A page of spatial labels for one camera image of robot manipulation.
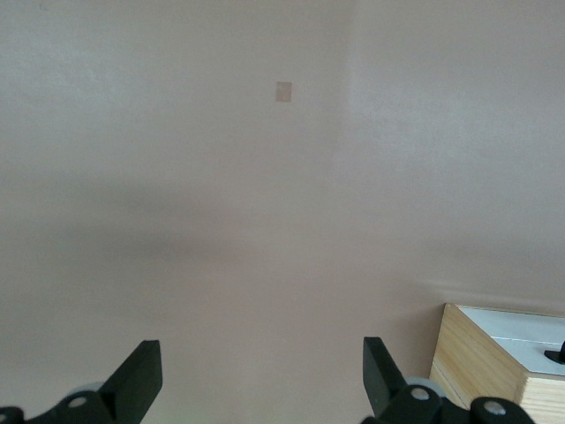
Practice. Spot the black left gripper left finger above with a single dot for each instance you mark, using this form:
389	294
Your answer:
132	380

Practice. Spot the plain white-fronted drawer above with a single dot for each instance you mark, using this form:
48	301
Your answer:
507	324

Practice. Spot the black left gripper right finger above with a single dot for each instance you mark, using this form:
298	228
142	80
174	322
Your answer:
384	380

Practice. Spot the small brown tape patch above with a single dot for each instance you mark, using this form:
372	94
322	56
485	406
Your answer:
283	92

